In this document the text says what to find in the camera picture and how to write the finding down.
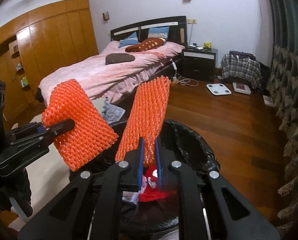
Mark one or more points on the black bag lined trash bin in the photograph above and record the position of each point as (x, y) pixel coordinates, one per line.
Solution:
(99, 198)

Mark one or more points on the yellow plush toy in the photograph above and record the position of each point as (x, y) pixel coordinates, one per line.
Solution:
(207, 45)

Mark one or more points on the white bathroom scale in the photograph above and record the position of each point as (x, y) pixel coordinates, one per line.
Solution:
(218, 89)

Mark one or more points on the left blue pillow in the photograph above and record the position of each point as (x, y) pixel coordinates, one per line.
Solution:
(129, 41)

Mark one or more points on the wooden wardrobe wall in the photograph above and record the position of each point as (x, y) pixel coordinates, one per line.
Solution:
(37, 43)

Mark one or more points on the left wooden wall lamp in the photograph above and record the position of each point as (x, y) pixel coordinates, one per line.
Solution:
(106, 16)

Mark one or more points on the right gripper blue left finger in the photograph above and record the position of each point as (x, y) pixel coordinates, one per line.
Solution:
(141, 148)

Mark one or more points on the blue pillow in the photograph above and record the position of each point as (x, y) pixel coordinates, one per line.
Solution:
(129, 41)
(159, 32)

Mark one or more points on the brown dotted cushion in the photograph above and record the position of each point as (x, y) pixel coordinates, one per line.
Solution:
(147, 44)

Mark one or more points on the pink quilted bed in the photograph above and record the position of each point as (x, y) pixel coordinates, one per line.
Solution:
(111, 81)

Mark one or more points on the black white nightstand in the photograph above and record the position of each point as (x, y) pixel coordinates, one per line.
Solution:
(199, 64)

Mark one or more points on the orange foam net sheet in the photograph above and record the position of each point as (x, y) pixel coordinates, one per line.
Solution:
(91, 134)
(146, 119)

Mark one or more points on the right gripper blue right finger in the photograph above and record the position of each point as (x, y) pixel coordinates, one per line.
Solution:
(159, 151)

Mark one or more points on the blue white cardboard box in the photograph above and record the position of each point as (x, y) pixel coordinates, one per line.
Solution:
(133, 197)

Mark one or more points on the red cloth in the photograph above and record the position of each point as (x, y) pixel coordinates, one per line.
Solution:
(150, 191)

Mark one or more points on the right blue pillow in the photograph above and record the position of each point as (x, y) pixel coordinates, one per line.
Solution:
(159, 32)

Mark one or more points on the dark brown flat cushion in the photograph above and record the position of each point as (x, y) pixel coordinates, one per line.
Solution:
(115, 58)

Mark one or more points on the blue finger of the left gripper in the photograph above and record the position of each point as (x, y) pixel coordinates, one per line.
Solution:
(40, 129)

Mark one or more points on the dark green patterned curtain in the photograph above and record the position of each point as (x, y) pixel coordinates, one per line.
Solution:
(283, 88)

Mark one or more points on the wall power socket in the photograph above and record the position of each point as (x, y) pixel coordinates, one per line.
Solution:
(191, 21)

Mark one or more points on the plaid cloth covered chair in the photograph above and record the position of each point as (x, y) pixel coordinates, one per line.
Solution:
(242, 67)

